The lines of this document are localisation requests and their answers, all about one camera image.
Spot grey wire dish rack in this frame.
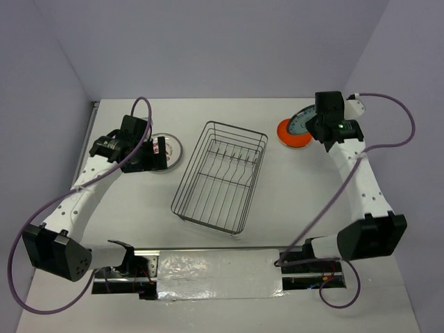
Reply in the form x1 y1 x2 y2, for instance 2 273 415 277
171 121 268 235

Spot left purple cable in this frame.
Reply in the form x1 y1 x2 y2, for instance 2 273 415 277
7 96 154 315

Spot orange plate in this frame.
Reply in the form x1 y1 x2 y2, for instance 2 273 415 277
276 119 312 148

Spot silver foil covered panel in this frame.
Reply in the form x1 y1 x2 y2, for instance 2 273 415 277
157 249 284 301

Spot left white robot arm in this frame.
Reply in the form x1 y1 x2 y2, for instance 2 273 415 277
22 115 167 282

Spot white floral plate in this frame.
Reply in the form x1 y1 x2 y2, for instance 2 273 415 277
151 133 183 172

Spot teal green plate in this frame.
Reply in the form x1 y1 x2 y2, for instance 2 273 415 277
287 105 316 135

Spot metal base rail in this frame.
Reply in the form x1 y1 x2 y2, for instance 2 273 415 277
92 247 346 300

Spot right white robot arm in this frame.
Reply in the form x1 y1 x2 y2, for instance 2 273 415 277
274 91 413 271

